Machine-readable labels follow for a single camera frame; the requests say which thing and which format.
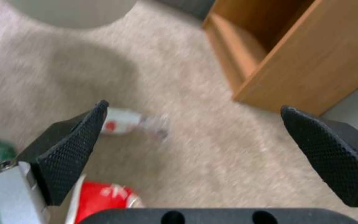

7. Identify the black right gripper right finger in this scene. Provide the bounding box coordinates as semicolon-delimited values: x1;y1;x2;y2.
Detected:
280;105;358;219

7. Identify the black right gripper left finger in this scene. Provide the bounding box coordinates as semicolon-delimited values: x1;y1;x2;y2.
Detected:
0;100;109;224

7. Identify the white round trash bin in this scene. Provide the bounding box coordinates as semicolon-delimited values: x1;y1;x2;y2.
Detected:
13;0;140;29

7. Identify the red and white crushed can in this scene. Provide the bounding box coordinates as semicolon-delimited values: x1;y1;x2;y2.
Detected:
63;175;145;224

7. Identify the white crumpled wrapper with red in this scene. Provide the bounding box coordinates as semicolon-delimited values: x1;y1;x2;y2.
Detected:
100;108;171;141

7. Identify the wooden open cabinet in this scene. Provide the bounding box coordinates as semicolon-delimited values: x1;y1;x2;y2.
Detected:
202;0;358;117

